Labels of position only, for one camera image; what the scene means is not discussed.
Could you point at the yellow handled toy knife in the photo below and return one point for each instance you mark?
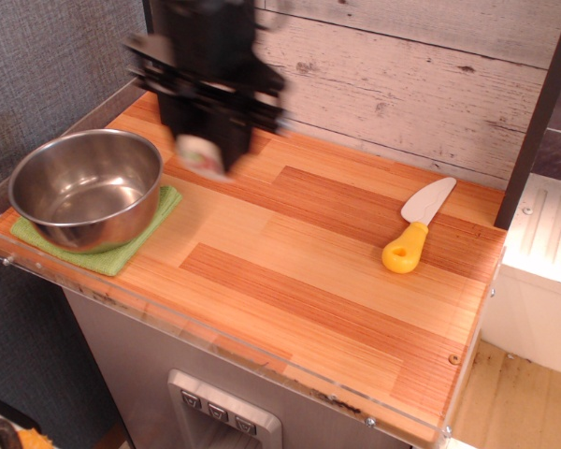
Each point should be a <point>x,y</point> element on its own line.
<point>403,254</point>

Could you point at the silver toy cabinet front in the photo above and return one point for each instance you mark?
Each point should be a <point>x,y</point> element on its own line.
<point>135,358</point>

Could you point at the dark right shelf post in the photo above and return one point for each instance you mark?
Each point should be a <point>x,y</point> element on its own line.
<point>541,116</point>

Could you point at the plush sushi roll toy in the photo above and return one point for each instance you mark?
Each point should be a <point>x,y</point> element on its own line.
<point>202,157</point>

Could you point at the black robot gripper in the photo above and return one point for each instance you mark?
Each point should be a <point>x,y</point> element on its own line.
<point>203,58</point>

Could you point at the white toy sink unit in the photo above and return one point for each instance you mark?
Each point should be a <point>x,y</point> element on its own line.
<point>523,314</point>

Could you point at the stainless steel pot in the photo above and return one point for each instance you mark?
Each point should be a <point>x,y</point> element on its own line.
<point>89,192</point>

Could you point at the green cloth mat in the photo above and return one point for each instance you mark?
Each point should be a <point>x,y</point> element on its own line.
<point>110,262</point>

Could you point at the clear acrylic edge guard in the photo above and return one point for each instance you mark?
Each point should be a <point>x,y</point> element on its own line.
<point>312,308</point>

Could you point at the orange object bottom left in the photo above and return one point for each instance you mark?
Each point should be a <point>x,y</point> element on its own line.
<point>32,439</point>

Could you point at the silver dispenser button panel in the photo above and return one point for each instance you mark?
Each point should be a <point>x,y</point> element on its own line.
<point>212,418</point>

